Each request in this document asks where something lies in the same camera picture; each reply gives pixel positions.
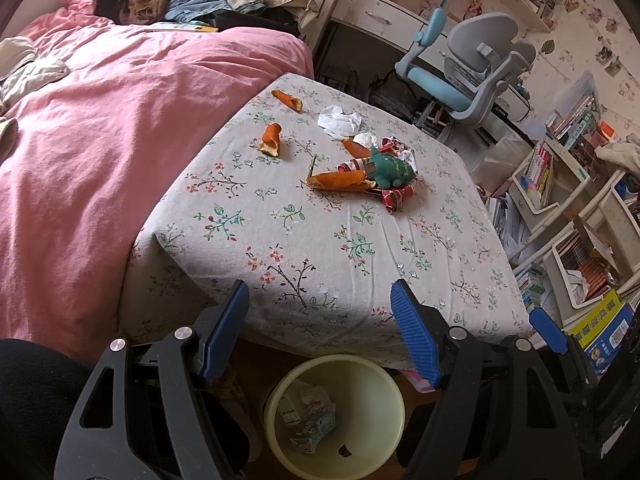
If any red white snack bag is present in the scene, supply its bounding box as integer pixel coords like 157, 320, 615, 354
338, 138, 418, 214

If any green wrapper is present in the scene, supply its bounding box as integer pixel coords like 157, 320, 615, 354
366, 148, 416, 190

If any large orange peel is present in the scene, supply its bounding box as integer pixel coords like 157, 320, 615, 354
305, 170, 375, 192

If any small white tissue ball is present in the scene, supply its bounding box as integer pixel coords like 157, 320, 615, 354
352, 132, 378, 150

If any curled orange peel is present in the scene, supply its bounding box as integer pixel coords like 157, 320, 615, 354
258, 122, 282, 157

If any white tissue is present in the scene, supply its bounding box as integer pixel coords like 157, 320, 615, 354
317, 105, 362, 140

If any pale yellow trash bin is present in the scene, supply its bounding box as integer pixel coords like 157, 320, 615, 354
262, 354, 405, 479

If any trash inside bin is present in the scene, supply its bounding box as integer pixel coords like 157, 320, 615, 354
278, 379, 336, 455

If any yellow blue book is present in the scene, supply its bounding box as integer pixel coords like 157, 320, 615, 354
567, 290, 634, 376

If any white bookshelf with books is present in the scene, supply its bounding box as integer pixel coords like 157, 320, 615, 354
501, 90, 639, 325

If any floral bed sheet mattress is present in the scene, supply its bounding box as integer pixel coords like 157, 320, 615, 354
119, 74, 532, 369

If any small orange peel piece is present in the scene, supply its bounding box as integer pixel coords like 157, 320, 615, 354
341, 139, 371, 159

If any pink duvet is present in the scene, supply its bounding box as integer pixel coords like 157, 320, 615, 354
1, 0, 312, 363

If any blue grey desk chair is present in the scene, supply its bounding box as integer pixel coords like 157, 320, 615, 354
395, 6, 537, 127

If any white cloth on duvet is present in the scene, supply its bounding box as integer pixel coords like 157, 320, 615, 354
0, 37, 70, 114

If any white desk with drawer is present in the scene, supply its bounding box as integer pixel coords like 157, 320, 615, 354
331, 0, 427, 52

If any pile of clothes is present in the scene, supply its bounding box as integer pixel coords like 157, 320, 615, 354
94, 0, 300, 37

